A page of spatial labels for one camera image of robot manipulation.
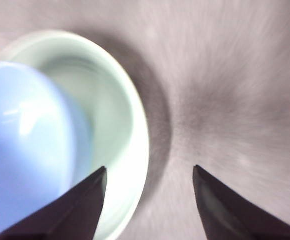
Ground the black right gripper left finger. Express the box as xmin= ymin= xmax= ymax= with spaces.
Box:
xmin=0 ymin=166 xmax=107 ymax=240

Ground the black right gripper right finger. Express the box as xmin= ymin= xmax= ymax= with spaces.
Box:
xmin=193 ymin=164 xmax=290 ymax=240

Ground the blue ribbed bowl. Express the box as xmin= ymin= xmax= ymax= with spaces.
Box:
xmin=0 ymin=61 xmax=93 ymax=240

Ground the green round plate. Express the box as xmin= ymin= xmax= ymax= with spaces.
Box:
xmin=0 ymin=29 xmax=150 ymax=240

